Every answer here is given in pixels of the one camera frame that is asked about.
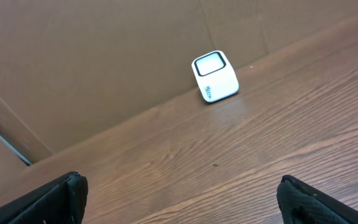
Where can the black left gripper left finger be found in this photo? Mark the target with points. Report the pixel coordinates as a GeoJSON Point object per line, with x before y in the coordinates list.
{"type": "Point", "coordinates": [62, 200]}

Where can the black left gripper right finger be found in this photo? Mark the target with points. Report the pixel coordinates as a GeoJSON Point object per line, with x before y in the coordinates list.
{"type": "Point", "coordinates": [301, 203]}

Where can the white barcode scanner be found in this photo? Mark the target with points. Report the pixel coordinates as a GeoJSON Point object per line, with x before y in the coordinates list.
{"type": "Point", "coordinates": [215, 76]}

